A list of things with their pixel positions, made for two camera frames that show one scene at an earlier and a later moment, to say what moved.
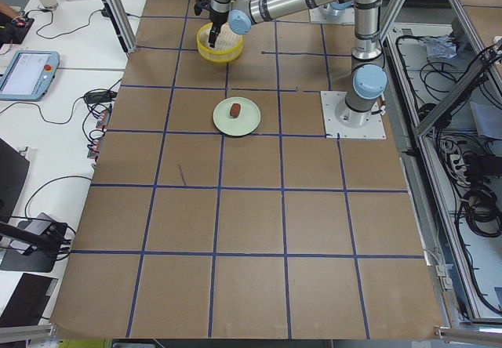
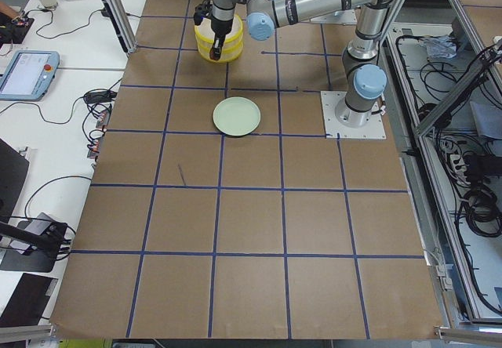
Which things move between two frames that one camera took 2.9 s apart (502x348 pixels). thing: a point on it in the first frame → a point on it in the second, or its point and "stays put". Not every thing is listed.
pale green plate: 237,116 stays put
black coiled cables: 482,212 stays put
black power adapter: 100,96 stays put
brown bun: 234,110 → 212,55
